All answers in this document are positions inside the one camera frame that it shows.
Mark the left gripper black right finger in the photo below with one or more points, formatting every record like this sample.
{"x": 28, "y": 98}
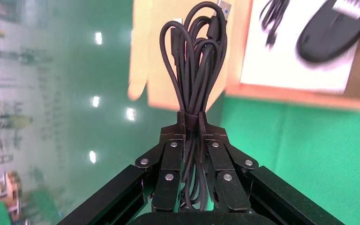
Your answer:
{"x": 220, "y": 161}

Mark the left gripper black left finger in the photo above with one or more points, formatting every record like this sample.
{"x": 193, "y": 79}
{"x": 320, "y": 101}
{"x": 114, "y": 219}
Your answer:
{"x": 170, "y": 161}

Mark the open orange cardboard box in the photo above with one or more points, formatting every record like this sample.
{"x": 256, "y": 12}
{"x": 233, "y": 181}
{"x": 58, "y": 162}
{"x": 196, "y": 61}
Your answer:
{"x": 155, "y": 62}

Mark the green table mat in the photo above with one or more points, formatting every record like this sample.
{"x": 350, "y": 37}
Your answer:
{"x": 307, "y": 155}

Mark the white printed instruction sheet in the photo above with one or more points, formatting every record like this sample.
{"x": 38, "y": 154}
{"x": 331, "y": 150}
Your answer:
{"x": 276, "y": 62}

